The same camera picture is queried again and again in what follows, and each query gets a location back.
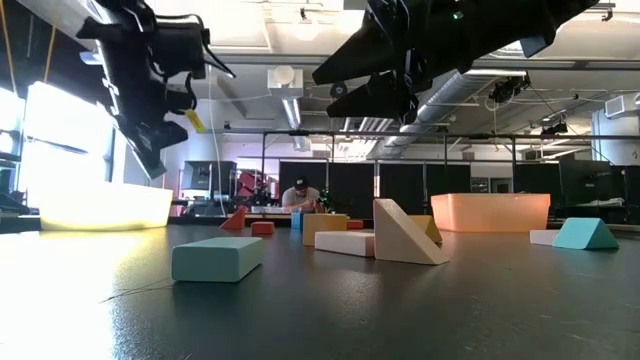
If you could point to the orange plastic bin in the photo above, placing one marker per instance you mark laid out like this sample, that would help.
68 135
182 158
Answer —
490 212

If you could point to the silver ventilation duct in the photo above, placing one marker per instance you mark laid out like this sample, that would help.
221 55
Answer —
440 100

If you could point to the yellow plastic bin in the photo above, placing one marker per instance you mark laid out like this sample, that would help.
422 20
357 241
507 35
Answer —
105 207

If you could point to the blue cube block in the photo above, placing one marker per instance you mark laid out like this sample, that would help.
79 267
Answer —
296 220

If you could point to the orange yellow wedge block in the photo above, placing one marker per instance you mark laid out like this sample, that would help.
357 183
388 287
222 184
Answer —
429 227

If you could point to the yellow label tag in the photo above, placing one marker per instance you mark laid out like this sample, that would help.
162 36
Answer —
195 120

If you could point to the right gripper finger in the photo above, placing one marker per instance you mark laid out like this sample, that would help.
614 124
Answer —
385 100
365 55

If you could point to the beige wooden wedge block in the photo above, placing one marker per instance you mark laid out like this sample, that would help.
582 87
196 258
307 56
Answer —
400 240

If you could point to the black ceiling spotlight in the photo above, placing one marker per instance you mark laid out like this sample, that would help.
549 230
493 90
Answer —
507 87
552 129

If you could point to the black partition screen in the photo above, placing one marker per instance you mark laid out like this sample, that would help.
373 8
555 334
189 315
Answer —
350 185

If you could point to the yellow cube block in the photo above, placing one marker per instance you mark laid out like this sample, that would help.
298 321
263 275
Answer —
324 227

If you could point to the black equipment box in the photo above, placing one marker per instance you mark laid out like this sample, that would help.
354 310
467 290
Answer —
207 175

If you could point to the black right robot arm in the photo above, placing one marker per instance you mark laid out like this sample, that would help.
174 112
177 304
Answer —
525 20

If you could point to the white ceiling duct box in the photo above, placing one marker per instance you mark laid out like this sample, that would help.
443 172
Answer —
285 82

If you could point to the white block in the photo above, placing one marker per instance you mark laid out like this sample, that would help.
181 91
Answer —
544 237

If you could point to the mint green rectangular block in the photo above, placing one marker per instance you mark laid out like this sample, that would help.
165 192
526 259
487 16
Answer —
217 259

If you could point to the person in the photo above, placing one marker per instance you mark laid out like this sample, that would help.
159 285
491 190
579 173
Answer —
300 197

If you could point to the red triangular block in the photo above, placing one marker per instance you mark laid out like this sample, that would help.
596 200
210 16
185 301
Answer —
235 220

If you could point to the black metal rack frame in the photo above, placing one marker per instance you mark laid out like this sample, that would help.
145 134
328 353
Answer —
450 136

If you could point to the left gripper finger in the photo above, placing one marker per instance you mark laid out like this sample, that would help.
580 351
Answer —
155 145

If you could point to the white wall air unit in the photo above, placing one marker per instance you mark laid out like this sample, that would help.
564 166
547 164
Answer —
620 105

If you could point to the mint green triangular block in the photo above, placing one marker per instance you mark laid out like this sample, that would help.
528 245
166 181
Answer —
585 234

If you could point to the black table mat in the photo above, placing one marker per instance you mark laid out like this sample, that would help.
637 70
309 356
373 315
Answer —
450 310

